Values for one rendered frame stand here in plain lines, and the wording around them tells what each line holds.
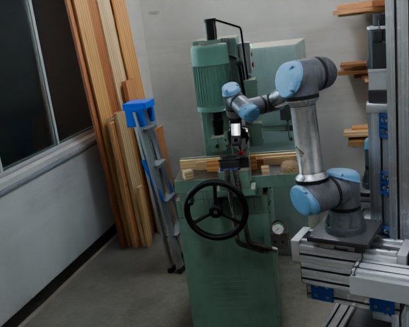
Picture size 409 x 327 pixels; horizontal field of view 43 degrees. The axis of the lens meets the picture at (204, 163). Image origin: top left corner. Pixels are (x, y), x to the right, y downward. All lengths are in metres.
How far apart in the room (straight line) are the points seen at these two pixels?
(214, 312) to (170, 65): 2.85
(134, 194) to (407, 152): 2.37
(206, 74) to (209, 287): 1.05
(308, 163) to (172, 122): 3.41
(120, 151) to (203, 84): 1.52
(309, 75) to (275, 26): 2.98
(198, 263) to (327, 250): 0.83
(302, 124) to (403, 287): 0.62
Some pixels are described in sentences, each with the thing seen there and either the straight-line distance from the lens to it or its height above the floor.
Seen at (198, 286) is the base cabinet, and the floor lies 0.34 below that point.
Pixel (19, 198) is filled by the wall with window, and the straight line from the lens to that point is 3.32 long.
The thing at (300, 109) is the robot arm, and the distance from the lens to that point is 1.78.
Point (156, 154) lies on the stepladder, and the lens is 3.48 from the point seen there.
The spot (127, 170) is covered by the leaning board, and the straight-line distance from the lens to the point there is 3.86.
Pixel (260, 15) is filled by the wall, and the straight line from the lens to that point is 4.76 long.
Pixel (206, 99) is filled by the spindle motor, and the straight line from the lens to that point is 2.45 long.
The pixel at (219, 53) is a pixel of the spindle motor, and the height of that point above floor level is 1.46.
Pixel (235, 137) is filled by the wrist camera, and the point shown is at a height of 1.12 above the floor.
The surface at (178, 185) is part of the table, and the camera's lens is 2.49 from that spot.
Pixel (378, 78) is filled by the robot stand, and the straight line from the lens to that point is 2.06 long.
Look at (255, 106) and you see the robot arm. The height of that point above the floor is 1.27.
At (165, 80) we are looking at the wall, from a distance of 5.06.
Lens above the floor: 1.65
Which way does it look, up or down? 16 degrees down
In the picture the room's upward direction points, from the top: 7 degrees counter-clockwise
